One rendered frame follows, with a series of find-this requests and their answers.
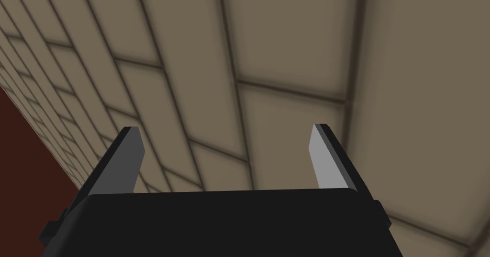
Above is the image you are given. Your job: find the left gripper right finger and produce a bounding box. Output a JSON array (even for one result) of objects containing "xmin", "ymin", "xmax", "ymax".
[{"xmin": 308, "ymin": 123, "xmax": 374, "ymax": 201}]

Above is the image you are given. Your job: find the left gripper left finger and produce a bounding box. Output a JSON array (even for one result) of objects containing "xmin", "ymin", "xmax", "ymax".
[{"xmin": 78, "ymin": 126, "xmax": 146, "ymax": 201}]

